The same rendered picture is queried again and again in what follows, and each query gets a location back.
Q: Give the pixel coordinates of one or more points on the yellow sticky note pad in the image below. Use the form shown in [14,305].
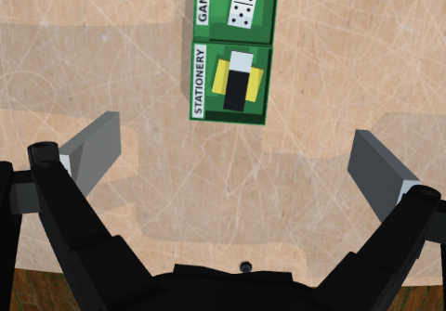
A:
[222,72]

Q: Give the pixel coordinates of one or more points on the green three-compartment bin rack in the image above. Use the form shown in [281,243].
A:
[213,39]

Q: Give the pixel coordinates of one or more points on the white domino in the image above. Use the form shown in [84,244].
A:
[241,13]

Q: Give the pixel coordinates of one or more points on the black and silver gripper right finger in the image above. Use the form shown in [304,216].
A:
[370,279]

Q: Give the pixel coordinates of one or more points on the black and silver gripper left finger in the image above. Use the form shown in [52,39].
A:
[92,260]

